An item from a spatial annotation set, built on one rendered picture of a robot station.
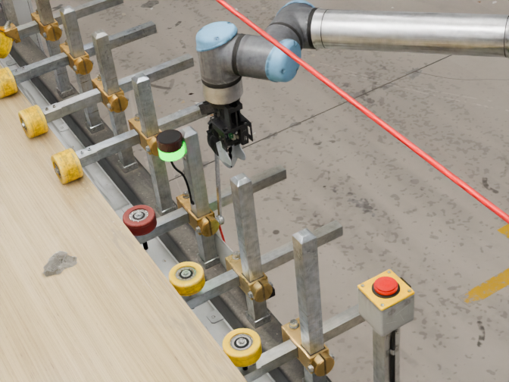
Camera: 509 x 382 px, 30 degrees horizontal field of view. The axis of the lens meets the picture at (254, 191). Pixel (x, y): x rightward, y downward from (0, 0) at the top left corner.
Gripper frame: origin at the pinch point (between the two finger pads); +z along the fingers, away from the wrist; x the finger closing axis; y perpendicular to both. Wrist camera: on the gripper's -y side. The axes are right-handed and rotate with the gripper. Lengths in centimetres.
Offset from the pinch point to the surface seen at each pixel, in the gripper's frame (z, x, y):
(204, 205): 11.2, -7.3, -1.6
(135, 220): 10.6, -24.0, -6.1
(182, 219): 16.1, -12.1, -5.9
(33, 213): 11, -43, -25
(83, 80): 12, -8, -77
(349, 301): 101, 51, -27
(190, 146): -7.3, -8.5, -1.6
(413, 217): 101, 95, -49
